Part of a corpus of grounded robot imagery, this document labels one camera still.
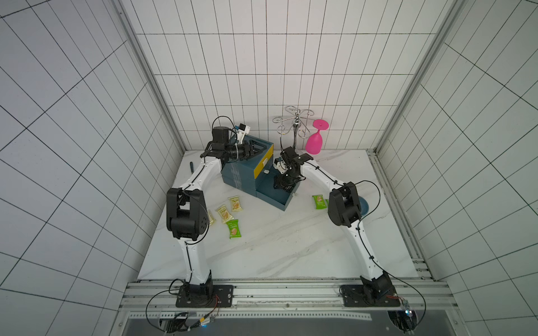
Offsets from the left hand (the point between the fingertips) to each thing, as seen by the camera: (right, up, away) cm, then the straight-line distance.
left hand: (262, 152), depth 87 cm
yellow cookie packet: (-13, -24, +10) cm, 29 cm away
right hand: (+4, -16, +15) cm, 22 cm away
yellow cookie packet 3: (-24, -29, +5) cm, 38 cm away
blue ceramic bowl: (+47, -24, +7) cm, 53 cm away
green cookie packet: (-12, -33, +2) cm, 35 cm away
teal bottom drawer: (+6, -20, +10) cm, 24 cm away
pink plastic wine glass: (+24, +6, +11) cm, 27 cm away
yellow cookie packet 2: (-17, -29, +6) cm, 34 cm away
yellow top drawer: (0, -4, +3) cm, 5 cm away
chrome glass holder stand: (+14, +16, +6) cm, 22 cm away
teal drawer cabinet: (-10, -10, +5) cm, 15 cm away
